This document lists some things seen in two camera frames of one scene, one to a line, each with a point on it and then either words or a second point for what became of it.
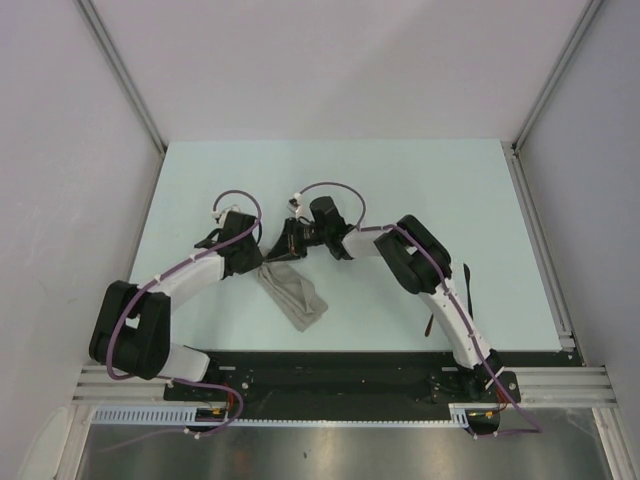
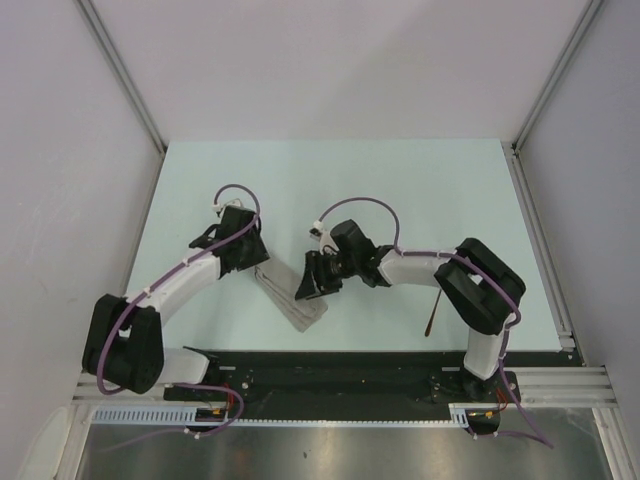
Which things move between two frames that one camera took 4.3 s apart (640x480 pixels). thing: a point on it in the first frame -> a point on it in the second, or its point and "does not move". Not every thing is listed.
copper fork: [429, 325] does not move
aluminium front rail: [540, 386] does not move
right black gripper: [290, 246] -> [316, 281]
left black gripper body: [252, 256] does not move
